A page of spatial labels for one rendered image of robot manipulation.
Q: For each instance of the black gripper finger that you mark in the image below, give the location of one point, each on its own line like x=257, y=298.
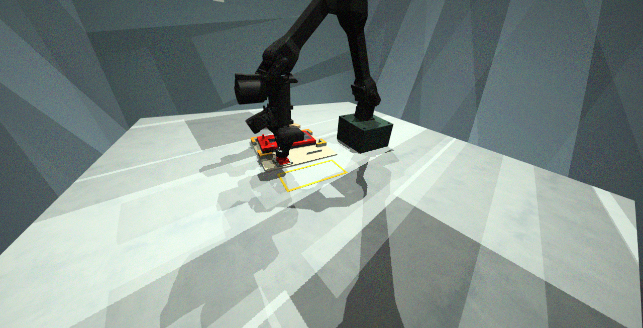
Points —
x=285, y=148
x=274, y=130

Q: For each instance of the black tyre with grey wheel rim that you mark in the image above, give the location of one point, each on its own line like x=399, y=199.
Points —
x=279, y=153

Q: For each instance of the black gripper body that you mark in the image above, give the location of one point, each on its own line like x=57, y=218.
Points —
x=282, y=116

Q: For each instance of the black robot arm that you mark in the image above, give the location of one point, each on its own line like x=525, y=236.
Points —
x=281, y=56

